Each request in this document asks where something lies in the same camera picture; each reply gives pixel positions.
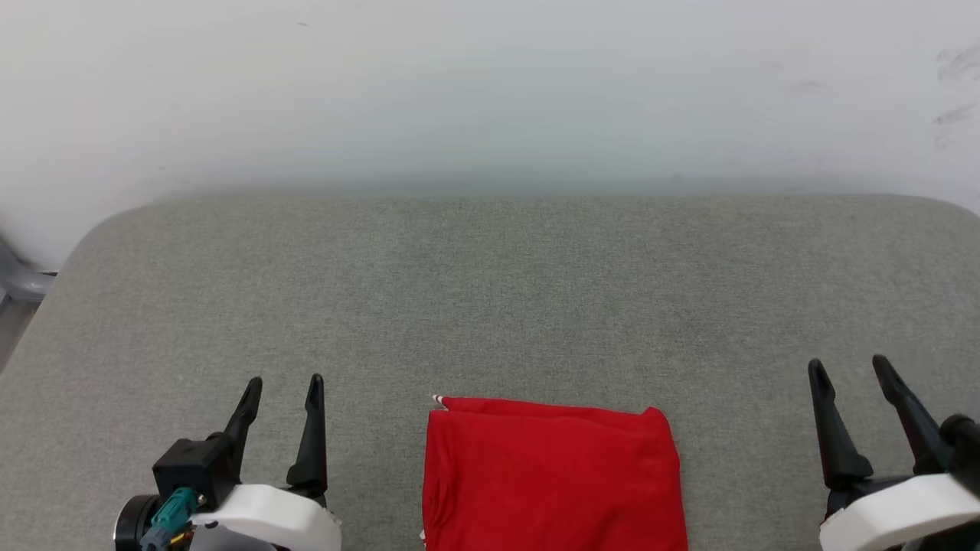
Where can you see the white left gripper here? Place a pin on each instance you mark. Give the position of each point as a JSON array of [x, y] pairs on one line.
[[283, 520]]

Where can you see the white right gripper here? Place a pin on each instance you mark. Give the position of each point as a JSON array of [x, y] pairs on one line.
[[896, 516]]

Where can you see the red shirt with white sleeves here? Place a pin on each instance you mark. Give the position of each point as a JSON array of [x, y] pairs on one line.
[[551, 474]]

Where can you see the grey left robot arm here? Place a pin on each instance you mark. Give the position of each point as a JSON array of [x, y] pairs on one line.
[[132, 528]]

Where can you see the grey fabric sofa seat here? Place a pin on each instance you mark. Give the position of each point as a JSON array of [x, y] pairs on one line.
[[498, 306]]

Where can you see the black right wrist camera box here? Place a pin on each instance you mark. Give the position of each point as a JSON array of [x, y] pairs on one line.
[[965, 451]]

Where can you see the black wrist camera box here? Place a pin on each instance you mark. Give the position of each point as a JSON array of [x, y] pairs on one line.
[[191, 467], [965, 451]]

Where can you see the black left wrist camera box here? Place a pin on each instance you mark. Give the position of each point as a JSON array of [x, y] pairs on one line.
[[191, 467]]

